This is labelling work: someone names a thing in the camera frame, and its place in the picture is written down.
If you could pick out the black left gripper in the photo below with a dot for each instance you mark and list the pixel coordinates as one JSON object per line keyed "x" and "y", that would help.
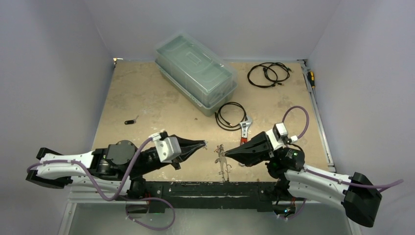
{"x": 188, "y": 147}

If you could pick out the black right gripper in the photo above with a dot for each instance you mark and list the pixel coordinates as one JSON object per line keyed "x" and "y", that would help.
{"x": 266, "y": 149}

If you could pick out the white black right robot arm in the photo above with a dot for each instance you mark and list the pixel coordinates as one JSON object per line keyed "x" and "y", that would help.
{"x": 355, "y": 195}

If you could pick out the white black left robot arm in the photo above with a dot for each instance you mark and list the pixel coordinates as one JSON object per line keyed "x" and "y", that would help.
{"x": 116, "y": 170}

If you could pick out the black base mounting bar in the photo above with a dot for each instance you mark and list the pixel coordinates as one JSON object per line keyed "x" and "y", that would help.
{"x": 259, "y": 196}

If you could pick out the clear plastic storage box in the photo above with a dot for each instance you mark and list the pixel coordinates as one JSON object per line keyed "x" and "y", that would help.
{"x": 204, "y": 78}

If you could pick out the yellow black screwdriver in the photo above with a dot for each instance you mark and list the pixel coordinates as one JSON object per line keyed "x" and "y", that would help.
{"x": 311, "y": 79}

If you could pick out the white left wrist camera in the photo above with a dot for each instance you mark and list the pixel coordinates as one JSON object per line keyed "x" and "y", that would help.
{"x": 167, "y": 147}

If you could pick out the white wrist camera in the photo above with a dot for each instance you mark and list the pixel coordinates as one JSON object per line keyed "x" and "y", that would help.
{"x": 167, "y": 147}
{"x": 278, "y": 136}

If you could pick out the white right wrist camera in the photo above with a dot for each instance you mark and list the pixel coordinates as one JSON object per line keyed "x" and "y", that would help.
{"x": 278, "y": 136}

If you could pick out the adjustable wrench red handle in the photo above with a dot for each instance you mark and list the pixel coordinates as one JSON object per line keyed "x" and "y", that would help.
{"x": 244, "y": 125}

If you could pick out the aluminium frame rail right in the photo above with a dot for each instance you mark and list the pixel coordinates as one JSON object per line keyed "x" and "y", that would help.
{"x": 312, "y": 93}

